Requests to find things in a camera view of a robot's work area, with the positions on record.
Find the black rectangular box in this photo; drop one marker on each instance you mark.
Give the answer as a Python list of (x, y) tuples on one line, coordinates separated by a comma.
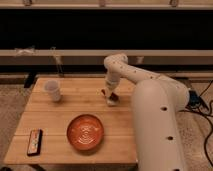
[(34, 144)]

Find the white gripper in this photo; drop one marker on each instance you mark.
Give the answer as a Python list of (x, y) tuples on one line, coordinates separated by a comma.
[(108, 91)]

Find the wooden table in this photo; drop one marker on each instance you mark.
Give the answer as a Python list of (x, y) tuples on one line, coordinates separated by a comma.
[(79, 96)]

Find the white plastic cup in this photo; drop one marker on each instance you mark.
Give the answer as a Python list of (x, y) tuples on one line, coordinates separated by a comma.
[(52, 88)]

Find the blue power adapter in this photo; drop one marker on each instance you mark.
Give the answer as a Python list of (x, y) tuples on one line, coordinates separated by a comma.
[(194, 100)]

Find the grey horizontal rail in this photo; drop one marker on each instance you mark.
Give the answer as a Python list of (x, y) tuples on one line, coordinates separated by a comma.
[(95, 57)]

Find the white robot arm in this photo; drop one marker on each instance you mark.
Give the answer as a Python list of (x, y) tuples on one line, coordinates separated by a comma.
[(155, 100)]

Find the orange bowl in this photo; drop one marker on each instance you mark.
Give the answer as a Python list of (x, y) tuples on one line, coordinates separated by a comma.
[(85, 132)]

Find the red pepper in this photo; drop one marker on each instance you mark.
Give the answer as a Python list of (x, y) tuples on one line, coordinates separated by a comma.
[(114, 97)]

